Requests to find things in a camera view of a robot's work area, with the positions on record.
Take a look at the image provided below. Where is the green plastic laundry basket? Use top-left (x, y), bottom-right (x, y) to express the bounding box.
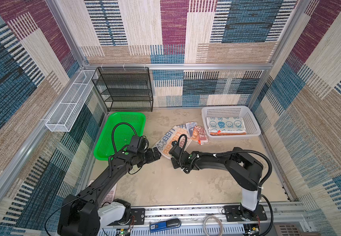
top-left (94, 112), bottom-right (146, 161)

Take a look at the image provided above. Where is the orange bunny pattern towel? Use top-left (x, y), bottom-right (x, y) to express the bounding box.
top-left (210, 131), bottom-right (247, 136)

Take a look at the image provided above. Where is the blue patterned towel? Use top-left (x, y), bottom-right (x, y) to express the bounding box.
top-left (206, 117), bottom-right (246, 133)

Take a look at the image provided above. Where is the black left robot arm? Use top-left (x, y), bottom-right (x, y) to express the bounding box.
top-left (57, 136), bottom-right (161, 236)

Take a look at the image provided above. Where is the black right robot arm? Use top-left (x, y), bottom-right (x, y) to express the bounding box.
top-left (169, 141), bottom-right (273, 221)

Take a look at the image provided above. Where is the white desk calculator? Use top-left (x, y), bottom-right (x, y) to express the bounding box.
top-left (100, 184), bottom-right (117, 207)

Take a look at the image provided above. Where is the blue black stapler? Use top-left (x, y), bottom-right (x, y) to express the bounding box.
top-left (149, 218), bottom-right (181, 233)

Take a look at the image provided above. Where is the white plastic basket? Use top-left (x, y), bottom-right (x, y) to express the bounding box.
top-left (202, 106), bottom-right (261, 139)

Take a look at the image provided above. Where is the coiled white cable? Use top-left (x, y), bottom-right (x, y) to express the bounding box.
top-left (202, 215), bottom-right (224, 236)

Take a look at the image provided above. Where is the black wire mesh shelf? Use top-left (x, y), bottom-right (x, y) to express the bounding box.
top-left (92, 67), bottom-right (154, 112)

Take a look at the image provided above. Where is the white wire mesh tray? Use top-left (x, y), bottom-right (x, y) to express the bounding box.
top-left (45, 70), bottom-right (95, 132)

